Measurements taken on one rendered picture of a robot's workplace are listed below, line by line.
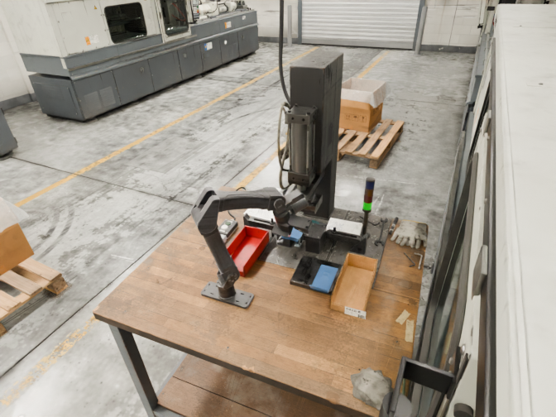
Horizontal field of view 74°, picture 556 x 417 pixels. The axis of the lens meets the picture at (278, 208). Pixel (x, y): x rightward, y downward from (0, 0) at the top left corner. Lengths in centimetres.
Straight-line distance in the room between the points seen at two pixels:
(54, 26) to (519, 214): 593
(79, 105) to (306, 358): 553
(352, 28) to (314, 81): 948
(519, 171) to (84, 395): 233
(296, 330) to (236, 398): 75
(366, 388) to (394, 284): 48
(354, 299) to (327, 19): 998
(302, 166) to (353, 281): 49
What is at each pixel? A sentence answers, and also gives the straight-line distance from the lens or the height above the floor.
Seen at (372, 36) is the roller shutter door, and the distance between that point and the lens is 1073.
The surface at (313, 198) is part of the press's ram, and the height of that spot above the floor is 114.
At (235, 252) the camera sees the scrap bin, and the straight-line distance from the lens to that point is 164.
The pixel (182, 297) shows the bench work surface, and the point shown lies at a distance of 150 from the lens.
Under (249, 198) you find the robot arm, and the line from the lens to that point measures 121.
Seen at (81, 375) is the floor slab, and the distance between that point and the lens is 262.
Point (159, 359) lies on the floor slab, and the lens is 250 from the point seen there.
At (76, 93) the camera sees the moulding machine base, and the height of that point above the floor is 48.
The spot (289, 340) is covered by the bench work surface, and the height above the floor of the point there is 90.
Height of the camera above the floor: 196
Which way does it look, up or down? 34 degrees down
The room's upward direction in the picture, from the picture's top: 2 degrees counter-clockwise
